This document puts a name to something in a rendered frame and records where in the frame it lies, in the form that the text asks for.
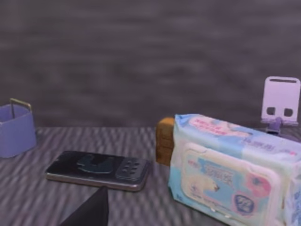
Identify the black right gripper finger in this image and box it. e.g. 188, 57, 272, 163
58, 187, 109, 226

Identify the purple phone stand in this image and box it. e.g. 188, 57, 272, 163
261, 76, 301, 135

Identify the wet wipes pack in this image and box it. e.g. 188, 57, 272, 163
168, 114, 301, 226

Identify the brown wooden block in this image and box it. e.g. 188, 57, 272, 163
155, 117, 176, 164

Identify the purple basket with metal handle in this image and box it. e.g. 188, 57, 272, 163
0, 98, 37, 159

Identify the black digital scale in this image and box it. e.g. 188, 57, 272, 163
45, 150, 151, 192

